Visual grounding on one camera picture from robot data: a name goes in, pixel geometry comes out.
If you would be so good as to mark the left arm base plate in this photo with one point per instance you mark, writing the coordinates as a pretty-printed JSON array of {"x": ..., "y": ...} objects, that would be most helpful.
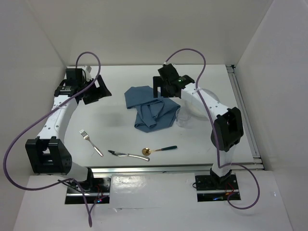
[{"x": 97, "y": 191}]

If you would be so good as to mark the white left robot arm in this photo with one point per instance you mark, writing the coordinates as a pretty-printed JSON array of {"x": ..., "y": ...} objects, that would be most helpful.
[{"x": 47, "y": 153}]

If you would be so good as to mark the gold spoon green handle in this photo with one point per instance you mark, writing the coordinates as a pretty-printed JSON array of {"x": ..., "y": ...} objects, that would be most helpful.
[{"x": 147, "y": 151}]

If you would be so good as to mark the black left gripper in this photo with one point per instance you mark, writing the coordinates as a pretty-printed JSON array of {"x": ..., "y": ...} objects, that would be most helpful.
[{"x": 98, "y": 92}]

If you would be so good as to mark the aluminium rail front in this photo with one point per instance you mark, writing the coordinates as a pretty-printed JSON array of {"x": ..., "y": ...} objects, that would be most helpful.
[{"x": 149, "y": 169}]

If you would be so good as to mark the aluminium rail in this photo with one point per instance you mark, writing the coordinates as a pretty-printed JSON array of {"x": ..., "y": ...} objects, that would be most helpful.
[
  {"x": 149, "y": 169},
  {"x": 257, "y": 160}
]

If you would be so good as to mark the aluminium rail right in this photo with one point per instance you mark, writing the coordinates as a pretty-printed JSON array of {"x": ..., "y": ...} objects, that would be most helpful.
[{"x": 257, "y": 160}]

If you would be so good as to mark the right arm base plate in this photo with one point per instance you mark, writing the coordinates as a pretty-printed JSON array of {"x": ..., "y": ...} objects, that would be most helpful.
[{"x": 207, "y": 191}]

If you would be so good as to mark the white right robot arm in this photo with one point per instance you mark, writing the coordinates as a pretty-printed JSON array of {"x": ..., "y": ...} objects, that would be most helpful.
[{"x": 227, "y": 125}]

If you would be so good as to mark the silver fork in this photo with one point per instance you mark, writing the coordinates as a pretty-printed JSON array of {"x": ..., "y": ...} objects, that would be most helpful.
[{"x": 86, "y": 137}]

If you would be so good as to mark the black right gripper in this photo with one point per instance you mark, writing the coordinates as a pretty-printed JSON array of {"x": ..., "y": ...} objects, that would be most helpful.
[{"x": 158, "y": 82}]

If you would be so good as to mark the clear drinking glass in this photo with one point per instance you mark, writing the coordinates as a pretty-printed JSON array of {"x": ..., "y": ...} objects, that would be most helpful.
[{"x": 183, "y": 115}]

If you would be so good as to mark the silver knife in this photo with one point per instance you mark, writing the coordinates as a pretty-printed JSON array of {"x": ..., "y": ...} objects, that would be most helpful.
[{"x": 118, "y": 154}]

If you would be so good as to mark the blue cloth placemat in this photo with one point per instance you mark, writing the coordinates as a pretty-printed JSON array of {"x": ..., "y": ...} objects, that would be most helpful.
[{"x": 153, "y": 114}]

